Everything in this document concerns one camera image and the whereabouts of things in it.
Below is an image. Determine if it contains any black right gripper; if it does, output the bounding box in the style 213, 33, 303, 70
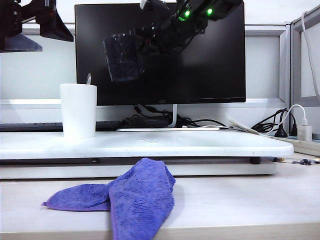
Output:
127, 12, 191, 75

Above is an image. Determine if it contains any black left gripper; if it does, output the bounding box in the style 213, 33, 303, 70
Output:
0, 0, 75, 53

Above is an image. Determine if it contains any black translucent cup with handle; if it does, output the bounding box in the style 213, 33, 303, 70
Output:
102, 31, 144, 83

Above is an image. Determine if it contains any white tall cup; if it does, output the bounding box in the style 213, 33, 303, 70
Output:
59, 83, 98, 139

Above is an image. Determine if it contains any black power adapter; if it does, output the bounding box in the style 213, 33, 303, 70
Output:
122, 116, 169, 127

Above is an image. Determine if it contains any black computer monitor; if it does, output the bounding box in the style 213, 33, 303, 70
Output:
74, 2, 247, 106

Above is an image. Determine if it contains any black keyboard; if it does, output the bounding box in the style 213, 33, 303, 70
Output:
0, 121, 125, 133

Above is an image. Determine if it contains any white raised board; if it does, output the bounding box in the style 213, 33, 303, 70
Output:
0, 129, 295, 160

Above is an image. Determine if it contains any grey office partition panel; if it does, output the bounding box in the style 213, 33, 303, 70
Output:
244, 22, 292, 106

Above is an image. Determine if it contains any stack of papers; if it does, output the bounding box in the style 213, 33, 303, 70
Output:
227, 119, 266, 137

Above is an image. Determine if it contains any purple microfiber cloth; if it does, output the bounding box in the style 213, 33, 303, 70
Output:
41, 157, 177, 240

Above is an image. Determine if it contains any black power plug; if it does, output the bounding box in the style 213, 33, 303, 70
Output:
274, 124, 289, 138

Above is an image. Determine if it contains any white usb charger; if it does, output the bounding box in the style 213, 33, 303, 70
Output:
296, 119, 313, 142

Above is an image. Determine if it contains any white power strip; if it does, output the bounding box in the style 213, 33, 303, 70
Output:
259, 133, 320, 157

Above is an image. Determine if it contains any small black clip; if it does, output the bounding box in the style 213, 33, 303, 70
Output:
291, 157, 314, 166

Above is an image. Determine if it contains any black monitor cable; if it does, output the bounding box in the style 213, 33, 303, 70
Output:
176, 115, 230, 129

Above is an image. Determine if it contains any black cable bundle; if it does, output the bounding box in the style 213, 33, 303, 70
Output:
251, 107, 298, 135

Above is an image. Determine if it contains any grey side partition frame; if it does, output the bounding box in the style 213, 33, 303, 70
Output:
289, 4, 320, 141

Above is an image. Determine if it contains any white charger cable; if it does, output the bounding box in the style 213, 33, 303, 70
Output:
264, 104, 307, 136

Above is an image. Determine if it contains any white hanging cable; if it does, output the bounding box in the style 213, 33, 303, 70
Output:
300, 11, 320, 104

